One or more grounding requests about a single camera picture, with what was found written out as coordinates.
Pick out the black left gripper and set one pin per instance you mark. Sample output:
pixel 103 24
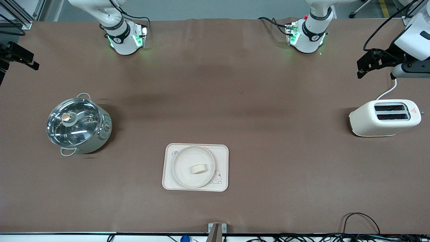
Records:
pixel 390 53

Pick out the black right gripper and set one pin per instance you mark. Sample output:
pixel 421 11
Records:
pixel 7 51

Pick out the cream round plate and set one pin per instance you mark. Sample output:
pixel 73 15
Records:
pixel 188 161

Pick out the white steamed bun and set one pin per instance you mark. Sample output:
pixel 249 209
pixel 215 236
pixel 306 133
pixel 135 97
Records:
pixel 199 168

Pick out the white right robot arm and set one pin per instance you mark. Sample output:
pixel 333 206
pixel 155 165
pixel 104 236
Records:
pixel 121 37

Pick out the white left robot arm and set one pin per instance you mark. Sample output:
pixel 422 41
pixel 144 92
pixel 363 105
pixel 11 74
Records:
pixel 312 31

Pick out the black chair caster base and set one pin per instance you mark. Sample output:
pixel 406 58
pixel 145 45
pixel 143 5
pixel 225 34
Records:
pixel 352 14

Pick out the white two-slot toaster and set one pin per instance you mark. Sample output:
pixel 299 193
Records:
pixel 376 124

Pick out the glass pot lid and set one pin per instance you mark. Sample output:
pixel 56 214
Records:
pixel 74 122

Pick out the green electric cooking pot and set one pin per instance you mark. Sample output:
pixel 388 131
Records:
pixel 100 134

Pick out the brown table cover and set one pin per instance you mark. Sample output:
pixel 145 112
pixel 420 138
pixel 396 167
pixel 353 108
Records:
pixel 268 151

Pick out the cream rabbit print tray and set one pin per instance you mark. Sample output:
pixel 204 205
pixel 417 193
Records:
pixel 168 183

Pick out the blue round object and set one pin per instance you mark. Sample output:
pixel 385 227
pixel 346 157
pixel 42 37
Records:
pixel 185 239

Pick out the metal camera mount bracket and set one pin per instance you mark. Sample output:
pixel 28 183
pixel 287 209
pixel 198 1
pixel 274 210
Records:
pixel 216 231

